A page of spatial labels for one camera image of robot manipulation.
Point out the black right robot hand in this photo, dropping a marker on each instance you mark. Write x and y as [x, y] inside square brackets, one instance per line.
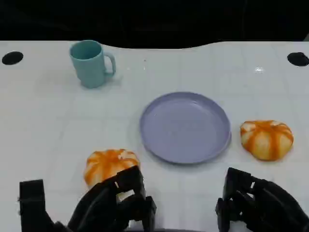
[263, 207]

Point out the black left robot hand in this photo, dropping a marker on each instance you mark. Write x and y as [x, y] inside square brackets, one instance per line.
[106, 207]

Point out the orange white toy bread roll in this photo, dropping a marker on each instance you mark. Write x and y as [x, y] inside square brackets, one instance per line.
[266, 140]
[106, 162]

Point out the lilac plate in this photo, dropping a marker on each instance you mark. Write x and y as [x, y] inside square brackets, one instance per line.
[184, 128]

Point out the pale green mug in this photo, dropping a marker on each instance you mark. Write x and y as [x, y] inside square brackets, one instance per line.
[88, 65]

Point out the black round table grommet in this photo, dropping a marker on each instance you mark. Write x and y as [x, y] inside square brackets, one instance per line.
[298, 59]
[12, 58]

